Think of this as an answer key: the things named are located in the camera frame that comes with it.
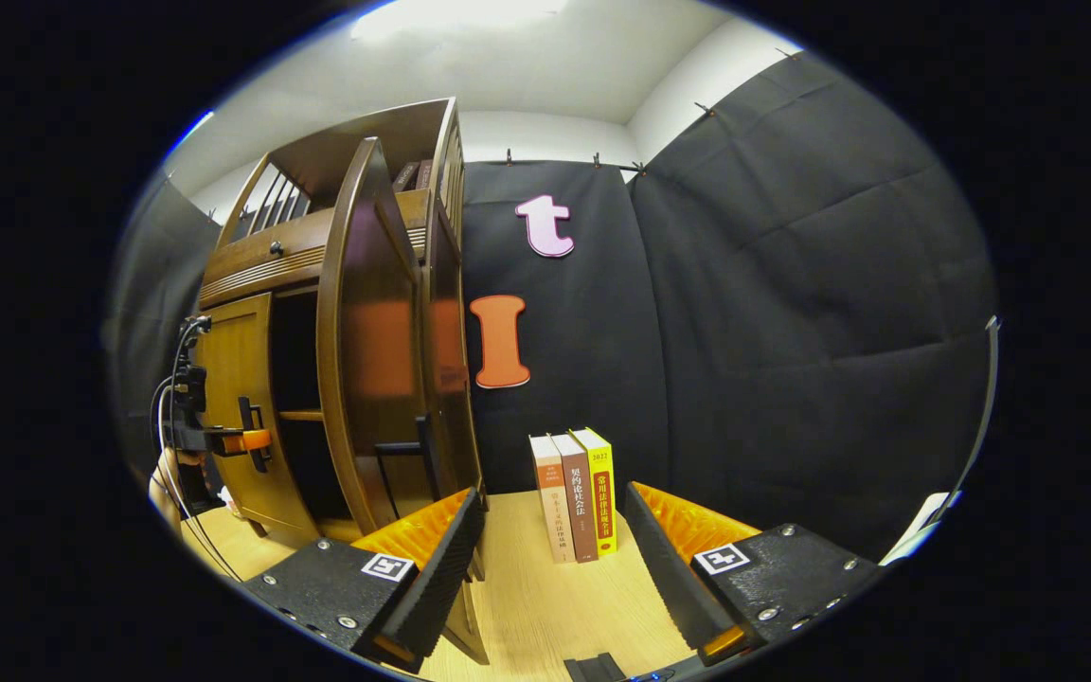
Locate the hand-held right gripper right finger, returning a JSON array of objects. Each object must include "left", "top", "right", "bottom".
[{"left": 623, "top": 480, "right": 887, "bottom": 669}]

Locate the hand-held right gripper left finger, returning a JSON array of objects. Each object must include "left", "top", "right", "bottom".
[{"left": 242, "top": 486, "right": 488, "bottom": 675}]

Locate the wooden cabinet door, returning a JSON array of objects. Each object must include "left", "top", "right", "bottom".
[
  {"left": 197, "top": 292, "right": 319, "bottom": 548},
  {"left": 316, "top": 137, "right": 492, "bottom": 666}
]

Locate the wooden double-door shoe cabinet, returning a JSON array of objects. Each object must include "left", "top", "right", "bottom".
[{"left": 195, "top": 97, "right": 494, "bottom": 664}]

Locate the yellow standing book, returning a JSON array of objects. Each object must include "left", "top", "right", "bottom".
[{"left": 569, "top": 426, "right": 618, "bottom": 555}]

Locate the brown standing book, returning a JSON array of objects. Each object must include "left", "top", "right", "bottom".
[{"left": 550, "top": 433, "right": 600, "bottom": 563}]

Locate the wooden drawer with black knob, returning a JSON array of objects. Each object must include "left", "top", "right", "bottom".
[{"left": 200, "top": 189, "right": 433, "bottom": 309}]

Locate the white sheet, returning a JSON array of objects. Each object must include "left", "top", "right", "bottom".
[{"left": 882, "top": 491, "right": 961, "bottom": 566}]

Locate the black backdrop cloth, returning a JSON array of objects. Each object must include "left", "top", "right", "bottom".
[{"left": 105, "top": 52, "right": 999, "bottom": 560}]

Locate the grey thin bar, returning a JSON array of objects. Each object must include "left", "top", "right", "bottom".
[{"left": 948, "top": 315, "right": 1001, "bottom": 503}]

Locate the black cable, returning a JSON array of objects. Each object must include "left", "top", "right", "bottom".
[{"left": 152, "top": 320, "right": 245, "bottom": 581}]

